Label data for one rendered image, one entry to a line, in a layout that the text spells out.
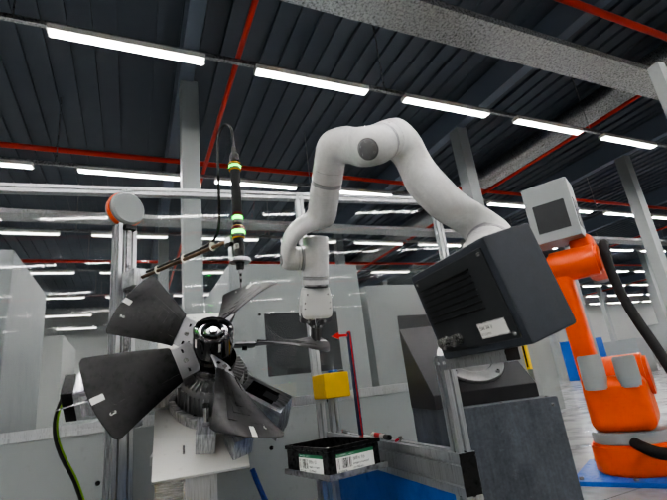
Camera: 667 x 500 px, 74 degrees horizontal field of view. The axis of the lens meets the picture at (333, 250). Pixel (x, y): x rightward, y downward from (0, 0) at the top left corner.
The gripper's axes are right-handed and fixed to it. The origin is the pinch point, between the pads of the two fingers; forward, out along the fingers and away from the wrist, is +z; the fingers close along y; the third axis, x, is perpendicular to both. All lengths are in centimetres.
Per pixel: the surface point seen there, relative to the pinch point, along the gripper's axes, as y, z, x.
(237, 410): 27.5, 14.0, 21.4
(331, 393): -11.2, 25.3, -18.4
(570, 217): -322, -62, -194
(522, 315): -11, -15, 79
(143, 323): 52, -4, -15
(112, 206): 68, -47, -74
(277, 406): 14.3, 18.9, 7.5
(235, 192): 23, -47, -17
